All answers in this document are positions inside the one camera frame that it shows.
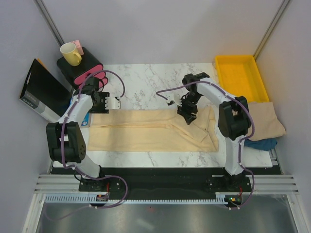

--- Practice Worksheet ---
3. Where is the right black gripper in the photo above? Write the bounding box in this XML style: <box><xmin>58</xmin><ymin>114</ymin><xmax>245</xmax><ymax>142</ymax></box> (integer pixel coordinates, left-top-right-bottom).
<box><xmin>177</xmin><ymin>92</ymin><xmax>202</xmax><ymax>125</ymax></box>

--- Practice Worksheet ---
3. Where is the cream yellow t shirt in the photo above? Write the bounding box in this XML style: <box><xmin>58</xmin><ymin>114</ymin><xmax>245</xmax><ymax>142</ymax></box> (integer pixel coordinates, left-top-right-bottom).
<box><xmin>87</xmin><ymin>106</ymin><xmax>219</xmax><ymax>152</ymax></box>

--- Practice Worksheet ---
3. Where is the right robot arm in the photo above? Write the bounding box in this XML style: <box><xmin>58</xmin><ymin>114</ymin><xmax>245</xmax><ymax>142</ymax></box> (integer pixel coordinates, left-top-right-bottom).
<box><xmin>177</xmin><ymin>72</ymin><xmax>252</xmax><ymax>191</ymax></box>

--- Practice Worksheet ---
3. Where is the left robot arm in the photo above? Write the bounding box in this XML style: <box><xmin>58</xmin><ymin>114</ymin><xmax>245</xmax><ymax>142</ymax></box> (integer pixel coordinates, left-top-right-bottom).
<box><xmin>46</xmin><ymin>76</ymin><xmax>110</xmax><ymax>191</ymax></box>

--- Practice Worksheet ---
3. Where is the blue picture book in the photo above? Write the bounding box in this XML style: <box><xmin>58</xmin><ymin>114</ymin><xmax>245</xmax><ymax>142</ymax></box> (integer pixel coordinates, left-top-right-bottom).
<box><xmin>68</xmin><ymin>95</ymin><xmax>93</xmax><ymax>127</ymax></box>

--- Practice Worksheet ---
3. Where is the black pink drawer unit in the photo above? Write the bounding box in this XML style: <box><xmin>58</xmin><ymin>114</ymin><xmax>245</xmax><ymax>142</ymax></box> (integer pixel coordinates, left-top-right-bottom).
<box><xmin>56</xmin><ymin>47</ymin><xmax>104</xmax><ymax>90</ymax></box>

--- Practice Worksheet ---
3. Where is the black cardboard box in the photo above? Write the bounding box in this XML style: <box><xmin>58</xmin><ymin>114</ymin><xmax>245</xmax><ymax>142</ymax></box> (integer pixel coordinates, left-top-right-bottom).
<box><xmin>19</xmin><ymin>59</ymin><xmax>71</xmax><ymax>123</ymax></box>

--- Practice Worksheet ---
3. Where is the yellow plastic bin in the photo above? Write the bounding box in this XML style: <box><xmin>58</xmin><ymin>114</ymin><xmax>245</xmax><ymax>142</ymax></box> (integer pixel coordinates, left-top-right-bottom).
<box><xmin>215</xmin><ymin>55</ymin><xmax>270</xmax><ymax>102</ymax></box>

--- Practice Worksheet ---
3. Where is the yellow ceramic mug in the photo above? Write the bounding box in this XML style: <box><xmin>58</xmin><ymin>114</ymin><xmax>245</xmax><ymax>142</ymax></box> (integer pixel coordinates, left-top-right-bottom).
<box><xmin>60</xmin><ymin>42</ymin><xmax>82</xmax><ymax>67</ymax></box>

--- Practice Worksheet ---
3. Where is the folded beige t shirt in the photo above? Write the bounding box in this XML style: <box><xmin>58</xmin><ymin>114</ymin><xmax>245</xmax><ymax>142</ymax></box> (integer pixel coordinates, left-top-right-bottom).
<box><xmin>248</xmin><ymin>102</ymin><xmax>286</xmax><ymax>141</ymax></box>

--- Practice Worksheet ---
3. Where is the folded blue t shirt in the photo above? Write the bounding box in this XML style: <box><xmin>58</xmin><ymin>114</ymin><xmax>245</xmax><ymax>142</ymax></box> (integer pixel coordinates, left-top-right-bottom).
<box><xmin>244</xmin><ymin>138</ymin><xmax>277</xmax><ymax>151</ymax></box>

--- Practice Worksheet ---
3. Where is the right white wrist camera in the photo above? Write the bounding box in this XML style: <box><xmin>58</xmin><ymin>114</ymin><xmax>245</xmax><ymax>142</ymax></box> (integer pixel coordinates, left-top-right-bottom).
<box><xmin>166</xmin><ymin>98</ymin><xmax>182</xmax><ymax>106</ymax></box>

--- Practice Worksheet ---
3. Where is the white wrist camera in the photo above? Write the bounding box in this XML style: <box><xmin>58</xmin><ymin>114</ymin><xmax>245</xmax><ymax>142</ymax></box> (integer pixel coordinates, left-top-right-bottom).
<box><xmin>166</xmin><ymin>98</ymin><xmax>182</xmax><ymax>106</ymax></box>
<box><xmin>105</xmin><ymin>97</ymin><xmax>121</xmax><ymax>110</ymax></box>

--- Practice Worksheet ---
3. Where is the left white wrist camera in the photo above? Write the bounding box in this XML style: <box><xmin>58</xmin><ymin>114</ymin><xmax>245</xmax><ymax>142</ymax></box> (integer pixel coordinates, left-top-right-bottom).
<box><xmin>105</xmin><ymin>97</ymin><xmax>121</xmax><ymax>110</ymax></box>

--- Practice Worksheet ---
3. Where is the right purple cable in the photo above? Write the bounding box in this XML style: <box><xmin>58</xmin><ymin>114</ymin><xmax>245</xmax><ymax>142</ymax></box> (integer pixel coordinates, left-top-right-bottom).
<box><xmin>155</xmin><ymin>82</ymin><xmax>256</xmax><ymax>211</ymax></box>

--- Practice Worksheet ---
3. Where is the purple cable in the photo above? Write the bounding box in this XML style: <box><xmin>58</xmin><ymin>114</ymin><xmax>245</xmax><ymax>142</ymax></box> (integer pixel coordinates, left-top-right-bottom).
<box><xmin>43</xmin><ymin>70</ymin><xmax>129</xmax><ymax>221</ymax></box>
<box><xmin>155</xmin><ymin>82</ymin><xmax>256</xmax><ymax>211</ymax></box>

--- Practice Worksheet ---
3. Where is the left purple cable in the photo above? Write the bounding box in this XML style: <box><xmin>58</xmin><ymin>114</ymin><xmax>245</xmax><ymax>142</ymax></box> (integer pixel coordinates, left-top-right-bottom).
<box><xmin>43</xmin><ymin>70</ymin><xmax>129</xmax><ymax>221</ymax></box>

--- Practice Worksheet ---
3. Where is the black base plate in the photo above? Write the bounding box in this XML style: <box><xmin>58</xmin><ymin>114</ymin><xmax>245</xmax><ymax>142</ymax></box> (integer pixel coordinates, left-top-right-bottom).
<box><xmin>79</xmin><ymin>167</ymin><xmax>251</xmax><ymax>200</ymax></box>

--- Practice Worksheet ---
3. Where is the left white cable duct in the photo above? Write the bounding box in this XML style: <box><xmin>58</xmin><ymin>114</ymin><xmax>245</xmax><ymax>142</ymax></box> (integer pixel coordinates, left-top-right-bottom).
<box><xmin>45</xmin><ymin>193</ymin><xmax>109</xmax><ymax>204</ymax></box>

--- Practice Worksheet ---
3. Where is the white cable duct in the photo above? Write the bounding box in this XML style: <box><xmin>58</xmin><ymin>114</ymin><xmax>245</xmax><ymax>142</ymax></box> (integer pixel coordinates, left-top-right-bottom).
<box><xmin>45</xmin><ymin>193</ymin><xmax>109</xmax><ymax>204</ymax></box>
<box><xmin>215</xmin><ymin>192</ymin><xmax>252</xmax><ymax>206</ymax></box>

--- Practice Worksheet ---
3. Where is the right white cable duct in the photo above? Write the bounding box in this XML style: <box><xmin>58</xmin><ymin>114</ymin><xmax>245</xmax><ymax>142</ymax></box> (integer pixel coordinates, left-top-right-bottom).
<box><xmin>215</xmin><ymin>192</ymin><xmax>252</xmax><ymax>206</ymax></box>

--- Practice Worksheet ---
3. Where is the aluminium frame rail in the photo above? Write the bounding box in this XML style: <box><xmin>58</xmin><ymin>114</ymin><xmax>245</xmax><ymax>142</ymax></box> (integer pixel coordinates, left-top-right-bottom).
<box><xmin>35</xmin><ymin>175</ymin><xmax>298</xmax><ymax>195</ymax></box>

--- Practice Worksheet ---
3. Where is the left corner aluminium post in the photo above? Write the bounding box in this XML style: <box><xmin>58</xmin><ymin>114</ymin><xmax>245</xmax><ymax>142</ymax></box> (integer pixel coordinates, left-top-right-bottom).
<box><xmin>34</xmin><ymin>0</ymin><xmax>65</xmax><ymax>46</ymax></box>

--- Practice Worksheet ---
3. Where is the corner aluminium post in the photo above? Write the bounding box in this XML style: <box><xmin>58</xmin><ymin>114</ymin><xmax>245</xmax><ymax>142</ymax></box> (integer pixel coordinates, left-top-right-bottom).
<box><xmin>253</xmin><ymin>0</ymin><xmax>292</xmax><ymax>61</ymax></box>
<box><xmin>34</xmin><ymin>0</ymin><xmax>65</xmax><ymax>46</ymax></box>

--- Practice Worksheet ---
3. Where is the right corner aluminium post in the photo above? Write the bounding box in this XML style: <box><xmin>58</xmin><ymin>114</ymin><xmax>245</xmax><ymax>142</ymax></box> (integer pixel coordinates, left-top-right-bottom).
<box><xmin>253</xmin><ymin>0</ymin><xmax>292</xmax><ymax>61</ymax></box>

